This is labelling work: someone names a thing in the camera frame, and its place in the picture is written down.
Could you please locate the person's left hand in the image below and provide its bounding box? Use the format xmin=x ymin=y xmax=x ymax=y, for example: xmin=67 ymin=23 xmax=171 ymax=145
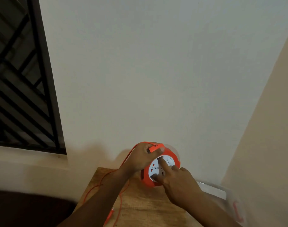
xmin=121 ymin=142 xmax=165 ymax=175

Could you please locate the window with black grille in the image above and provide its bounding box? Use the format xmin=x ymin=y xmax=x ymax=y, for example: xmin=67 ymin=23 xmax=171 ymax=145
xmin=0 ymin=0 xmax=67 ymax=155

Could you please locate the person's right forearm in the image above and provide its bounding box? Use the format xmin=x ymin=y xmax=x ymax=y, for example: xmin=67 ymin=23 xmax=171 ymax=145
xmin=177 ymin=191 xmax=242 ymax=227

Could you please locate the dark brown furniture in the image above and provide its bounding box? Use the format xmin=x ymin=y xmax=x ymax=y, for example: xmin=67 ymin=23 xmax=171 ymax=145
xmin=0 ymin=190 xmax=78 ymax=227

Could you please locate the clear plastic storage box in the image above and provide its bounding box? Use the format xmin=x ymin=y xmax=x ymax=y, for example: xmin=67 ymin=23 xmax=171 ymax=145
xmin=195 ymin=180 xmax=248 ymax=227

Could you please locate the person's left forearm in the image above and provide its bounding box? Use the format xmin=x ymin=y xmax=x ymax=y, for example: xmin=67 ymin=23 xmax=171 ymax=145
xmin=57 ymin=167 xmax=135 ymax=227

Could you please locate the person's right hand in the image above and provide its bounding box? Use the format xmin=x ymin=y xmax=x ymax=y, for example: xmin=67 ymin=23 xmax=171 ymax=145
xmin=151 ymin=156 xmax=204 ymax=209

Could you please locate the orange power cable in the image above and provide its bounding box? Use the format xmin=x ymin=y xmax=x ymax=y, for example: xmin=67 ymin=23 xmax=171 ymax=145
xmin=83 ymin=142 xmax=156 ymax=227

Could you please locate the orange extension cord reel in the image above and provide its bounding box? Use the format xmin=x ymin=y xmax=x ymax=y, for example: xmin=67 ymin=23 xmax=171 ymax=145
xmin=141 ymin=142 xmax=181 ymax=188

